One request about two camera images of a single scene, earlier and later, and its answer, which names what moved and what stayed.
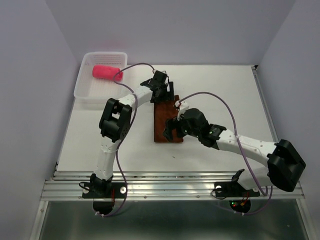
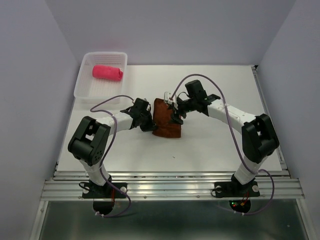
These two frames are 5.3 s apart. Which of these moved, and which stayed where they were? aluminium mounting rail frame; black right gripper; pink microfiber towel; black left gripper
Moved: black right gripper; black left gripper
Stayed: aluminium mounting rail frame; pink microfiber towel
